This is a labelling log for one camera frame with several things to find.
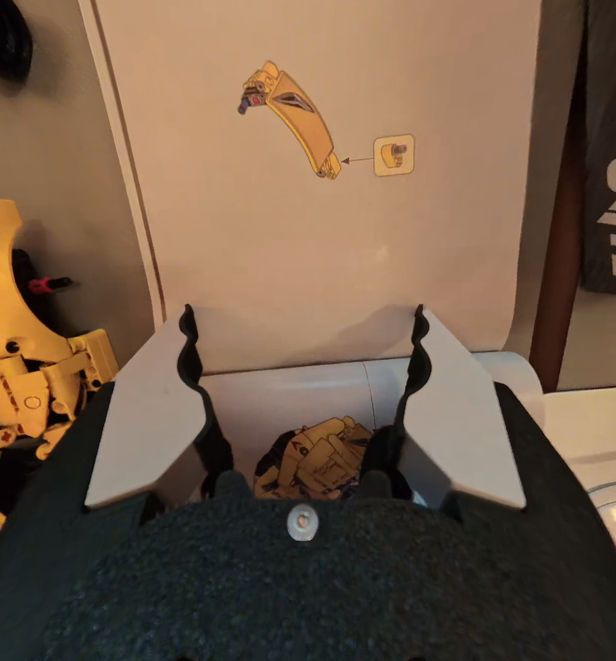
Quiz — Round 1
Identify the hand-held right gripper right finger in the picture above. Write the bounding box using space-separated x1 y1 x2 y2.
362 304 528 512

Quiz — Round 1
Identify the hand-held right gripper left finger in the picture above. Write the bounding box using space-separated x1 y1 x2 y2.
83 304 235 511

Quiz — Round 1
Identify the instruction booklet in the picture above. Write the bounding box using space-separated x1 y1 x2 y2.
78 0 546 504

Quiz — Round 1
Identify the toy car set box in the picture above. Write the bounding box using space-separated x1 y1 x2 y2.
582 0 616 296

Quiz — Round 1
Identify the black toy tyre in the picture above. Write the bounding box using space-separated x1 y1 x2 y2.
0 0 34 86

